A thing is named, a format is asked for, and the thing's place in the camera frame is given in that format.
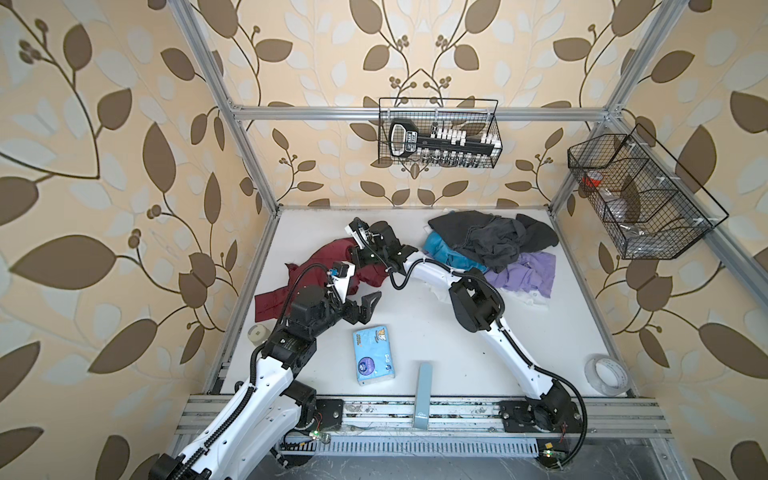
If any black wire basket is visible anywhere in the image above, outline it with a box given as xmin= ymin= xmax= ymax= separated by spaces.
xmin=567 ymin=124 xmax=729 ymax=260
xmin=377 ymin=96 xmax=503 ymax=169

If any right black wire basket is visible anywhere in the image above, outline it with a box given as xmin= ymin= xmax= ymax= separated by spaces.
xmin=567 ymin=124 xmax=729 ymax=260

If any black socket tool set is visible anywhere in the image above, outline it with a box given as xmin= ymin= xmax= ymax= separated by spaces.
xmin=384 ymin=119 xmax=502 ymax=160

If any white cloth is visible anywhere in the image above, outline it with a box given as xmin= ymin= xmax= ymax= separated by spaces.
xmin=484 ymin=271 xmax=555 ymax=307

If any teal cloth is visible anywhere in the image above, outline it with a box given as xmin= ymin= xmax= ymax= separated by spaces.
xmin=424 ymin=231 xmax=487 ymax=273

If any back black wire basket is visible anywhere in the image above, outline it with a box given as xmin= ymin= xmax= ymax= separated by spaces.
xmin=377 ymin=96 xmax=503 ymax=169

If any clear tape roll right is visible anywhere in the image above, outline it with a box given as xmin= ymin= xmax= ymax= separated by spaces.
xmin=584 ymin=355 xmax=630 ymax=397

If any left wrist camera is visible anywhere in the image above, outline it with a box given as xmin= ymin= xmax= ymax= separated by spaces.
xmin=328 ymin=261 xmax=356 ymax=303

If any maroon cloth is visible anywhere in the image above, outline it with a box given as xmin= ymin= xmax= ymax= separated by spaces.
xmin=254 ymin=237 xmax=387 ymax=323

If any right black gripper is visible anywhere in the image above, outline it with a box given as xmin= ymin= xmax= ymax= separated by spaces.
xmin=338 ymin=243 xmax=388 ymax=269

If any small tape roll left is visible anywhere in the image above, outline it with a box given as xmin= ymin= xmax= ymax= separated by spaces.
xmin=247 ymin=324 xmax=271 ymax=346

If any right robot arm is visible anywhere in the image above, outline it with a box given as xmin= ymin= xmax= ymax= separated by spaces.
xmin=345 ymin=217 xmax=588 ymax=470

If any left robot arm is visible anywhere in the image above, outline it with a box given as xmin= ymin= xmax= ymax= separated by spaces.
xmin=148 ymin=262 xmax=381 ymax=479

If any lavender cloth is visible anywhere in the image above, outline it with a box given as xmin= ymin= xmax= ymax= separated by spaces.
xmin=485 ymin=252 xmax=557 ymax=299

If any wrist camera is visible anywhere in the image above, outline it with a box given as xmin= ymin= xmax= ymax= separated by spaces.
xmin=328 ymin=261 xmax=356 ymax=303
xmin=345 ymin=217 xmax=371 ymax=249

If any dark grey cloth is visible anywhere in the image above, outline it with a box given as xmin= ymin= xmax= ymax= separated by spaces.
xmin=428 ymin=210 xmax=559 ymax=273

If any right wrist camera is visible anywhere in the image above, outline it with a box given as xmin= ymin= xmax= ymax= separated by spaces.
xmin=345 ymin=217 xmax=371 ymax=249

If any pale blue flat bar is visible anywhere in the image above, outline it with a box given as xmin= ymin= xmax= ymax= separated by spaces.
xmin=413 ymin=362 xmax=433 ymax=430

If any light blue tissue pack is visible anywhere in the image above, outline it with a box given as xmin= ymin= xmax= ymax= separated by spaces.
xmin=352 ymin=325 xmax=396 ymax=386

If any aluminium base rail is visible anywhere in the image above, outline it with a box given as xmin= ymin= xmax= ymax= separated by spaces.
xmin=175 ymin=394 xmax=672 ymax=458

